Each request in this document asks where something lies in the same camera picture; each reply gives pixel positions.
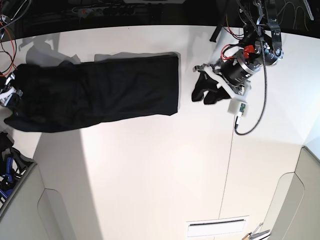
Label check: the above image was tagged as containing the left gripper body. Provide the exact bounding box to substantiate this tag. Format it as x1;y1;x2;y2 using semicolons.
220;48;263;94

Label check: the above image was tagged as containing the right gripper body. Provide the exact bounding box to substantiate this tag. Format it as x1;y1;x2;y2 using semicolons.
0;72;17;93

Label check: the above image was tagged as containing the black T-shirt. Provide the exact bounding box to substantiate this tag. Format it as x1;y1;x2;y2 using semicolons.
4;52;179;133

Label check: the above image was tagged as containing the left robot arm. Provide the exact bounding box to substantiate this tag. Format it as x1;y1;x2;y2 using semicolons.
191;0;284;105

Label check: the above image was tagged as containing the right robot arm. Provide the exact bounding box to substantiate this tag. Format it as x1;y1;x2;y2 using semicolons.
0;0;32;107

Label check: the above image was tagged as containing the blue black clutter pile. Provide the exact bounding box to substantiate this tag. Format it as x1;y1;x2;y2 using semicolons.
0;131;34;206

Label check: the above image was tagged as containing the grey power strip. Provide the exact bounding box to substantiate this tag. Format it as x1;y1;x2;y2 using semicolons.
71;5;135;18

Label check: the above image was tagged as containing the left beige partition panel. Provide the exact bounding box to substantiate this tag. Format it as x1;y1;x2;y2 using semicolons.
0;165;64;240

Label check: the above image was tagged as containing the beige partition panel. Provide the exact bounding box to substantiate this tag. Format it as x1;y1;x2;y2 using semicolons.
261;146;320;240
0;165;64;240

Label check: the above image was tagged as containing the black thin rod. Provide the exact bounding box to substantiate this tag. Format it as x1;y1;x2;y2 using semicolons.
189;219;246;226

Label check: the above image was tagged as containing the right beige partition panel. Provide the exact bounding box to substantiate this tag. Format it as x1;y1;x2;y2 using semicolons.
261;146;320;240

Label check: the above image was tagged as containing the grey tool at bottom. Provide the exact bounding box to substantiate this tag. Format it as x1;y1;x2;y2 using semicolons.
242;230;271;240

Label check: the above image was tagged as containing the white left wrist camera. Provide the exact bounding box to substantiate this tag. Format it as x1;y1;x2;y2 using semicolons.
227;98;249;117

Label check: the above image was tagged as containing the black camera cable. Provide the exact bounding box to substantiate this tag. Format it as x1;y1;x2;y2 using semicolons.
233;24;270;136

